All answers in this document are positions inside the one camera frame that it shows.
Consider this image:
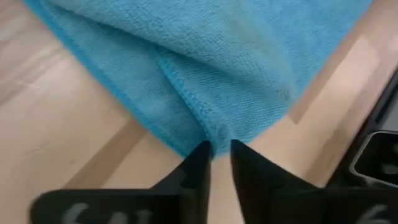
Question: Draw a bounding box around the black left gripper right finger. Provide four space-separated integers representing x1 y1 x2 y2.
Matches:
229 139 398 224

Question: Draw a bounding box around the blue microfiber towel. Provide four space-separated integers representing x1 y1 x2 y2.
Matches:
21 0 374 160

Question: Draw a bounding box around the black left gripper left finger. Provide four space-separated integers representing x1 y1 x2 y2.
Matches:
29 139 214 224

